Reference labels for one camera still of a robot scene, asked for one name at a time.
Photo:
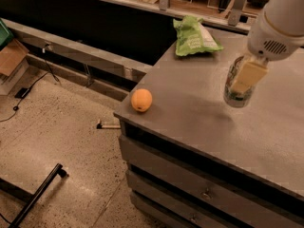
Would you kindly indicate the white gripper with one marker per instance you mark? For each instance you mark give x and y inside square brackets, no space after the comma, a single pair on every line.
[272,42]

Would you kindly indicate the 7up soda can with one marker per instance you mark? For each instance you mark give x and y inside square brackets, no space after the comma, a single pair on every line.
[232,97]

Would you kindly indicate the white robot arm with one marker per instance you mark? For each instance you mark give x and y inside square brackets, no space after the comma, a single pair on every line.
[286,13]

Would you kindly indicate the green rice chip bag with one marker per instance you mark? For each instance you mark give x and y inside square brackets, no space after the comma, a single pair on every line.
[193,37]

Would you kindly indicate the grey drawer cabinet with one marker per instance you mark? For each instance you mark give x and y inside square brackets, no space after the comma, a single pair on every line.
[215,171]

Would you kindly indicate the orange fruit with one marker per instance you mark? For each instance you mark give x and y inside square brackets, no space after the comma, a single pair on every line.
[141,100]

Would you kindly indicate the small wooden stick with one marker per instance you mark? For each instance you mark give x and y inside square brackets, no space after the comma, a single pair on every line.
[101,125]

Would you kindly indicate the cardboard box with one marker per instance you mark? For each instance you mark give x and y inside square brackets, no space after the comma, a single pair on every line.
[11,56]

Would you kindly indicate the green bin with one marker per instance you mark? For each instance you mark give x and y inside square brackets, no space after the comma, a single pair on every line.
[5,34]

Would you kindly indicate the black metal stand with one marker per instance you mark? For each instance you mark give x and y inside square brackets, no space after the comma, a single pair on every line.
[26,197]

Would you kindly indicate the grey metal rail frame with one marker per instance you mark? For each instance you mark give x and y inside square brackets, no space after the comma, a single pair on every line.
[107,73]

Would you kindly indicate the black power adapter with cable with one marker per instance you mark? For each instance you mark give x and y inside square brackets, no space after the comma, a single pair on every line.
[25,91]

